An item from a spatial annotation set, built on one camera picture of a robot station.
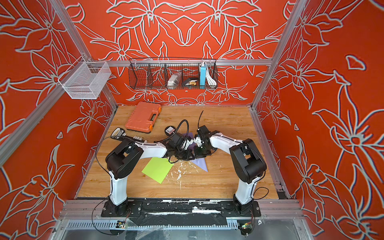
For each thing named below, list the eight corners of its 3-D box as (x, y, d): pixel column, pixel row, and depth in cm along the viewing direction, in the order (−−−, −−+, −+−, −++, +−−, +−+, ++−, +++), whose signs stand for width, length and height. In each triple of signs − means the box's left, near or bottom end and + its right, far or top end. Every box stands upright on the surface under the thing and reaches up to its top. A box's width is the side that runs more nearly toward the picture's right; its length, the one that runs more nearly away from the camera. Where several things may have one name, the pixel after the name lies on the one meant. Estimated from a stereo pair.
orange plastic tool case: (126, 130, 106) (124, 126, 102) (140, 106, 123) (139, 101, 118) (150, 134, 104) (148, 130, 100) (161, 109, 120) (160, 104, 116)
